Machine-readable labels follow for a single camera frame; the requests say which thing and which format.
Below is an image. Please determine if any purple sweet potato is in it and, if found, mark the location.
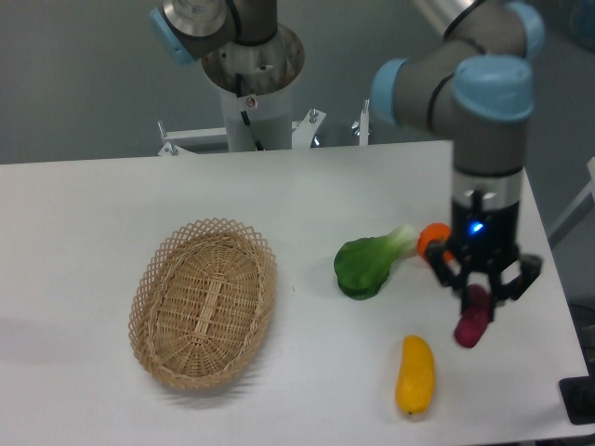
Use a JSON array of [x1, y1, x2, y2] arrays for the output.
[[454, 283, 491, 348]]

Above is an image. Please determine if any green bok choy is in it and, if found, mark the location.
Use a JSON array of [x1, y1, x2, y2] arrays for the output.
[[333, 224, 419, 300]]

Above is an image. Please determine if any orange tangerine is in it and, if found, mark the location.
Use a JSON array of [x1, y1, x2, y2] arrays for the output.
[[416, 222, 452, 264]]

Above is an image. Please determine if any black cable on pedestal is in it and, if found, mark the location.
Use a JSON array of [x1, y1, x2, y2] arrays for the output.
[[234, 72, 265, 152]]

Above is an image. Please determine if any white metal base frame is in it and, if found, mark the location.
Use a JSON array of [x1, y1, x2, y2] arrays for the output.
[[156, 98, 375, 157]]

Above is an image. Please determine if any yellow mango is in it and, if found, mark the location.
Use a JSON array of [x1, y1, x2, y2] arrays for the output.
[[395, 334, 435, 415]]

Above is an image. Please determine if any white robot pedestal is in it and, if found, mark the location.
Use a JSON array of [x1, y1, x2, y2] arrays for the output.
[[202, 24, 305, 128]]

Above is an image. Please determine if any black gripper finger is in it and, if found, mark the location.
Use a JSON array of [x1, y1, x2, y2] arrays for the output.
[[425, 240, 470, 314], [487, 254, 543, 322]]

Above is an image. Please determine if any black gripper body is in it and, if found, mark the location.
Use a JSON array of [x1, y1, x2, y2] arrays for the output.
[[448, 199, 520, 288]]

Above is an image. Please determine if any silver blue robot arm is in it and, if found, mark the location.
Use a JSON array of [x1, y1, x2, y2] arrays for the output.
[[150, 1, 544, 316]]

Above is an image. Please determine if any black box at table edge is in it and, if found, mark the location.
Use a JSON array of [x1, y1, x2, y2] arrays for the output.
[[559, 376, 594, 426]]

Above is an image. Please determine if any woven wicker basket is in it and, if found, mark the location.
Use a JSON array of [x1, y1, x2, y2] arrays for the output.
[[128, 218, 277, 390]]

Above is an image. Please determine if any white frame at right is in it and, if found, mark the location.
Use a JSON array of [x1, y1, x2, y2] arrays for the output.
[[547, 158, 594, 249]]

